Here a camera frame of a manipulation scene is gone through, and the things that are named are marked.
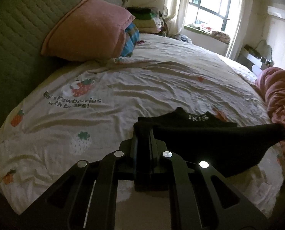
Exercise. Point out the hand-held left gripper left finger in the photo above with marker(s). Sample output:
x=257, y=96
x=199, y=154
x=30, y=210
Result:
x=134, y=158

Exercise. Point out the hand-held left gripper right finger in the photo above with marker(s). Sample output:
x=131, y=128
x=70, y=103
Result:
x=154, y=158

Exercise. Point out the black shirt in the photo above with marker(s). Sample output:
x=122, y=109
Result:
x=204, y=143

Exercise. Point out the crumpled dark clothes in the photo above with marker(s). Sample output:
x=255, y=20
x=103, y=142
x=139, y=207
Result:
x=180, y=38

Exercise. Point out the pile of folded clothes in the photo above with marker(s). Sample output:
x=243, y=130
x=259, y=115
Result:
x=144, y=24

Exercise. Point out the clothes on windowsill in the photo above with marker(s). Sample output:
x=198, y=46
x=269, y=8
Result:
x=219, y=34

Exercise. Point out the strawberry print quilt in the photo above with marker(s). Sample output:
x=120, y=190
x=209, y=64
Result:
x=132, y=88

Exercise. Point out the blue striped blanket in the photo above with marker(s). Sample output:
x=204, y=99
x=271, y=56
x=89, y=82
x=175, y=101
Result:
x=130, y=38

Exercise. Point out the pink pillow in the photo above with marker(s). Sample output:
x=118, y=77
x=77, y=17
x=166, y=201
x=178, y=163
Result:
x=85, y=28

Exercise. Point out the white desk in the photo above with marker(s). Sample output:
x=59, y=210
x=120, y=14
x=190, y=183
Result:
x=250, y=57

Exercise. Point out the pink duvet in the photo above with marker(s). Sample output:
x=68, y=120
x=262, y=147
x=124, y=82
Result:
x=281, y=95

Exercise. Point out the white curtain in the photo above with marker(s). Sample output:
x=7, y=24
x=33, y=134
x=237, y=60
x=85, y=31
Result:
x=240, y=28
x=176, y=9

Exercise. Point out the grey ruffled pillow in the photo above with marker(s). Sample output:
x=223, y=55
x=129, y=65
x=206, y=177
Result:
x=114, y=0

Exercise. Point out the window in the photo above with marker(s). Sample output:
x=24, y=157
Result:
x=211, y=7

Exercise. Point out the green quilted headboard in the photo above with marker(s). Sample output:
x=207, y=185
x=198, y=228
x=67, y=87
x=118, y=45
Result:
x=17, y=40

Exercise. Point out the white air conditioner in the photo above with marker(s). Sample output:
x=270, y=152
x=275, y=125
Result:
x=279, y=13

